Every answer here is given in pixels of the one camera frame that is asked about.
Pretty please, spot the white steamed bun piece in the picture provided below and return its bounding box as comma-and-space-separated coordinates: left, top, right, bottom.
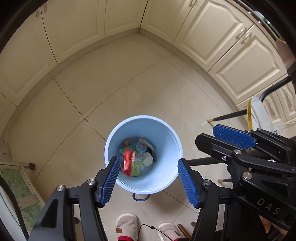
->
142, 153, 154, 167

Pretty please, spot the white framed green panel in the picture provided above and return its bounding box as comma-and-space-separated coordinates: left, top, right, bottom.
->
0, 159, 47, 232

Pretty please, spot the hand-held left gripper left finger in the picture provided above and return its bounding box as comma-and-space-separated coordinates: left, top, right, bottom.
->
28, 156, 121, 241

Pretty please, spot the milk carton with straw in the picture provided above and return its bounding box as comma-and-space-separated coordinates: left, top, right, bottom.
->
135, 138, 155, 160

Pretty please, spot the thick black cable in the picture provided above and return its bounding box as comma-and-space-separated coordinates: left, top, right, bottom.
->
0, 175, 25, 241

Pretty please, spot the light green snack packet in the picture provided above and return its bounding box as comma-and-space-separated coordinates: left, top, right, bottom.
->
131, 162, 144, 178

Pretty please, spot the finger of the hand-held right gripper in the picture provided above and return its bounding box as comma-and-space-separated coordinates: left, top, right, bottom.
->
195, 133, 241, 165
213, 124, 292, 153

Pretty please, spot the dark green gold-edged packet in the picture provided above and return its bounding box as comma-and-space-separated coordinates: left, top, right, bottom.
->
120, 145, 137, 154

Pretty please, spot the thin black cable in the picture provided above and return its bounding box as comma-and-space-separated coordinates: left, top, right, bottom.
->
137, 224, 176, 241

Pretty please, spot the dark plastic ring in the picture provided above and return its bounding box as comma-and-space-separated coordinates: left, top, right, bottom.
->
132, 193, 149, 202

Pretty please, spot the beige plush slipper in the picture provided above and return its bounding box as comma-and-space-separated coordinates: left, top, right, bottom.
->
116, 213, 139, 241
158, 223, 179, 241

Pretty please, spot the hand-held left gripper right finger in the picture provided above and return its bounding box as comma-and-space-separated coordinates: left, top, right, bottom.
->
178, 158, 234, 241

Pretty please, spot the round marble table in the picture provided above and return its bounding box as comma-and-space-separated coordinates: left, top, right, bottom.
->
185, 38, 296, 183

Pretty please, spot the red white checkered packet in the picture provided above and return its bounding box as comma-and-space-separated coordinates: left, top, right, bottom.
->
122, 149, 137, 178

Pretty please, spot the blue plastic bin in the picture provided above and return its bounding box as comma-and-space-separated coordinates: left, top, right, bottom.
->
105, 115, 184, 194

